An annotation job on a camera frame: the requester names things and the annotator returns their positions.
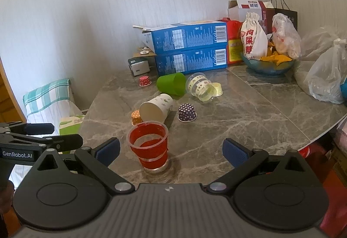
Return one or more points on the clear cup with printed bands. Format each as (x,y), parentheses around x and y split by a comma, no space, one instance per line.
(198,86)

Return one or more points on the green plastic cup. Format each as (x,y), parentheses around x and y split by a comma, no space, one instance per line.
(170,85)

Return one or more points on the red box yellow label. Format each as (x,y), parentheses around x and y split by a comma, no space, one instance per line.
(233,37)

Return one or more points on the red dotted baking cup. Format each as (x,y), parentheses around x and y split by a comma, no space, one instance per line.
(144,80)

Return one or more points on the white and red carton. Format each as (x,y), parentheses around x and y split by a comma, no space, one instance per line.
(244,9)

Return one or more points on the green and white box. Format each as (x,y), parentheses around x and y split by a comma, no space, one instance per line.
(69,124)

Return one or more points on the orange dotted baking cup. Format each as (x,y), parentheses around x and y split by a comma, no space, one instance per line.
(136,116)

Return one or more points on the open brown cardboard box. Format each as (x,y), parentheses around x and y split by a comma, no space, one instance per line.
(146,57)

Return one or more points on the clear plastic bag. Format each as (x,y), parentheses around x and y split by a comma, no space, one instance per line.
(325,75)
(320,40)

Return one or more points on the purple dotted baking cup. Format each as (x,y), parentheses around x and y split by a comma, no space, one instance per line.
(187,112)

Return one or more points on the red clear plastic cup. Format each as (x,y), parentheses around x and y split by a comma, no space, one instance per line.
(147,150)

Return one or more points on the white plastic bag red print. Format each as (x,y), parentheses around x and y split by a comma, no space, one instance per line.
(286,36)

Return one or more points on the orange snack packets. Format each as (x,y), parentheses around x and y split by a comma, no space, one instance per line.
(279,59)

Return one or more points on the blue cardboard box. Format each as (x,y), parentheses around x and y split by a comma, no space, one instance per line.
(189,62)
(187,36)

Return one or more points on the small white box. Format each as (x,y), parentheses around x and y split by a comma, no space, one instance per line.
(138,66)

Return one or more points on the plaid cushion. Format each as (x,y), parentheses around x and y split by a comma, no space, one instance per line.
(46,94)

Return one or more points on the blue glass bowl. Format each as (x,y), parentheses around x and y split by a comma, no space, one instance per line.
(264,67)

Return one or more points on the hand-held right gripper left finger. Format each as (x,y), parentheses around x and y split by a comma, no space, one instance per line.
(108,150)

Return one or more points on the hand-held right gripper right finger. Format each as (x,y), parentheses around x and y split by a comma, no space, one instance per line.
(234,151)

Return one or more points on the white paper cup green print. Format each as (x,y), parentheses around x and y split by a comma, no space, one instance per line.
(153,111)

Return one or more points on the dark paper shopping bag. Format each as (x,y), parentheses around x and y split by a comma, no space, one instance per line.
(291,17)

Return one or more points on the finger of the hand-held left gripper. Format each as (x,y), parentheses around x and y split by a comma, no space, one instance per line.
(40,128)
(71,141)

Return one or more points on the small yellow jelly cup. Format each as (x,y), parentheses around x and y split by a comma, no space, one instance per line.
(218,89)

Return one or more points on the red container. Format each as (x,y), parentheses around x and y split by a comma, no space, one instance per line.
(315,151)

